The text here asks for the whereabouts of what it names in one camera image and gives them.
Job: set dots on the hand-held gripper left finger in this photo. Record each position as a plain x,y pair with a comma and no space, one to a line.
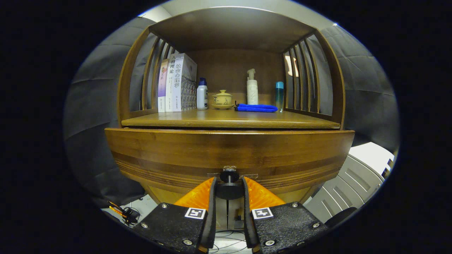
212,218

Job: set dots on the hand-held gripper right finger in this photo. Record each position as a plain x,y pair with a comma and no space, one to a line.
247,218

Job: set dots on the wooden drawer with black knob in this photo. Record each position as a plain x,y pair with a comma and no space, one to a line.
226,151

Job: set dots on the wooden countertop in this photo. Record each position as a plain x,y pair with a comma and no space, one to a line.
226,121

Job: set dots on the brown wooden cabinet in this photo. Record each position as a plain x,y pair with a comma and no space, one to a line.
229,70

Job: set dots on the black and orange plug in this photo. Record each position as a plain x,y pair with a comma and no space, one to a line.
130,214

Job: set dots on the blue folded cloth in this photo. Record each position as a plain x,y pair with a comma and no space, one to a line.
256,108

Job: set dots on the white slatted plastic furniture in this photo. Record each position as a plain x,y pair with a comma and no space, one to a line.
353,180

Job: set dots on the yellow lidded ceramic teacup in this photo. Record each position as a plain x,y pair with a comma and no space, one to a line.
222,99

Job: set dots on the white bottle with blue cap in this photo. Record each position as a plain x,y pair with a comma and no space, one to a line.
202,97

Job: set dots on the teal capped clear bottle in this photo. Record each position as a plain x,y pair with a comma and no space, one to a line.
279,97

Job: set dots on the white pump bottle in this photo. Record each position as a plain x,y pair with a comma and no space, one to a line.
252,92

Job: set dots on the thick white patterned book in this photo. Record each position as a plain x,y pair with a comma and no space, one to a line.
185,84

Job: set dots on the purple spine book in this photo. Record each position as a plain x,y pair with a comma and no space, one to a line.
162,88

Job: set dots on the black backdrop cloth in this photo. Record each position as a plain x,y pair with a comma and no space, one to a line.
91,116

